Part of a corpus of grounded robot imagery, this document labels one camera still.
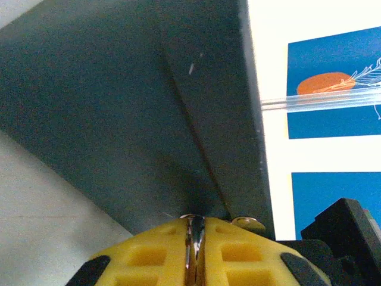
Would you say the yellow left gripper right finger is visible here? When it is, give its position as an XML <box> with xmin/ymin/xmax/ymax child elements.
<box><xmin>196</xmin><ymin>216</ymin><xmax>331</xmax><ymax>286</ymax></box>

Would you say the dark box starry night lid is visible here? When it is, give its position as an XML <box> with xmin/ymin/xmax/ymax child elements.
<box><xmin>0</xmin><ymin>0</ymin><xmax>276</xmax><ymax>241</ymax></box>

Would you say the aluminium corner post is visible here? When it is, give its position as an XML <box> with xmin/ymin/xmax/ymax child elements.
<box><xmin>260</xmin><ymin>86</ymin><xmax>381</xmax><ymax>113</ymax></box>

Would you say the blue floral wall panel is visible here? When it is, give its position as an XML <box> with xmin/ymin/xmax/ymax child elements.
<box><xmin>291</xmin><ymin>172</ymin><xmax>381</xmax><ymax>241</ymax></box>

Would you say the blue panel orange circle feather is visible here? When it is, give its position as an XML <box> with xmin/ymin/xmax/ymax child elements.
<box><xmin>287</xmin><ymin>26</ymin><xmax>381</xmax><ymax>140</ymax></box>

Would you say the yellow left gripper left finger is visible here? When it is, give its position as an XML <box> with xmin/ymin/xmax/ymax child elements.
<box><xmin>67</xmin><ymin>216</ymin><xmax>191</xmax><ymax>286</ymax></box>

